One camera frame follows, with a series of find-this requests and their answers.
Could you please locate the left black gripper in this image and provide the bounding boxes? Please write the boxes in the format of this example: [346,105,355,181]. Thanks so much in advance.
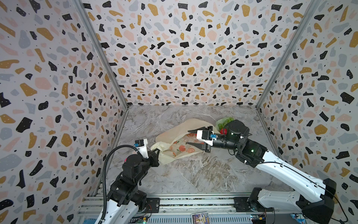
[134,147,160,185]

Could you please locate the green grapes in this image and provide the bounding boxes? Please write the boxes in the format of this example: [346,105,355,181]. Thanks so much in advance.
[218,117,235,130]

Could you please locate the cream plastic bag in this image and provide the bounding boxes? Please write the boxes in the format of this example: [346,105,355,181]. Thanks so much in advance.
[151,119,213,164]

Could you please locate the red apple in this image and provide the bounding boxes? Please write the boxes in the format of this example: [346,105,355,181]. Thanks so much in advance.
[220,128,227,135]

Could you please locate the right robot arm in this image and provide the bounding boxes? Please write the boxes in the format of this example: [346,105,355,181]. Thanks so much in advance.
[189,120,337,224]

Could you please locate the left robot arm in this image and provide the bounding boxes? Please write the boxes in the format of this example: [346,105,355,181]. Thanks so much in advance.
[96,149,160,224]

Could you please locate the green scalloped bowl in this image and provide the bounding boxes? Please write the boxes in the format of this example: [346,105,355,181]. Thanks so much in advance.
[215,117,235,132]

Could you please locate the colourful card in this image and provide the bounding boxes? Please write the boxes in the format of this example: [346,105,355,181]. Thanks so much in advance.
[192,212,210,224]

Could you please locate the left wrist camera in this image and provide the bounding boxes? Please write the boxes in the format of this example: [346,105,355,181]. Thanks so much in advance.
[134,139,149,159]

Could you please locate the black corrugated cable conduit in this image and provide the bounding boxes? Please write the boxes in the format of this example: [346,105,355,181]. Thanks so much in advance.
[99,145,138,224]

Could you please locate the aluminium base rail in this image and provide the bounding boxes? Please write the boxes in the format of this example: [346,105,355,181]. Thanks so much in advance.
[75,192,317,224]

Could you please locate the left corner aluminium post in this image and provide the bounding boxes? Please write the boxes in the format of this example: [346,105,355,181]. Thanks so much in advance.
[73,0,129,111]

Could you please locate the corner aluminium post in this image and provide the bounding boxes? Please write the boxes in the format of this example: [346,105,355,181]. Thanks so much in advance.
[255,0,320,111]
[73,0,129,111]

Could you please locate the right corner aluminium post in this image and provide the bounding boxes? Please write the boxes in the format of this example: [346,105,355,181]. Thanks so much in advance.
[255,0,320,111]

